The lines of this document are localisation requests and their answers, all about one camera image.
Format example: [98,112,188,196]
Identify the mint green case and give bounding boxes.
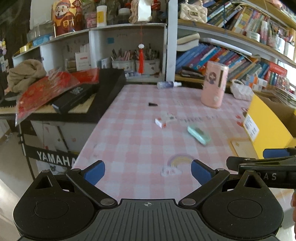
[187,126,211,146]

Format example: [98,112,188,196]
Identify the white red staples box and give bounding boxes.
[155,113,177,128]

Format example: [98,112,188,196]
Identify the yellow cardboard box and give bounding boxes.
[243,95,295,158]

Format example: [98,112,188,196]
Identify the white orange small boxes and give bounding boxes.
[243,74,268,92]

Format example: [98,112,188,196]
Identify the pink cylindrical dispenser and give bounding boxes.
[201,61,229,108]

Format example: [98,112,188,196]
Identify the black long box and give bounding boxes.
[52,84,98,114]

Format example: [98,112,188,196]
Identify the small black wedge piece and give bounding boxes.
[148,102,158,106]

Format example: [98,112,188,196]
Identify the red patterned bag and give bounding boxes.
[15,68,99,125]

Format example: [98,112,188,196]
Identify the black keyboard piano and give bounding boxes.
[1,68,126,124]

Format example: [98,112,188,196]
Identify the blue white spray bottle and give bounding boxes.
[157,81,182,89]

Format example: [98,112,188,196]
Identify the white bookshelf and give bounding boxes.
[13,1,295,83]

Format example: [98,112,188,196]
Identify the row of leaning books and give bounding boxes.
[176,43,270,81]

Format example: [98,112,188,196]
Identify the beige folded cloth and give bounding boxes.
[7,59,47,93]

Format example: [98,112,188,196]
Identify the white pen holder cup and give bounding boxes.
[143,59,160,75]

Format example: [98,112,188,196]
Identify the red hanging tassel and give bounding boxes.
[138,25,144,74]

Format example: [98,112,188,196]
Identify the cream quilted handbag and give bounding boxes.
[179,1,208,23]

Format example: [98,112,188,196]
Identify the fortune god figure box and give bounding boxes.
[52,0,83,37]

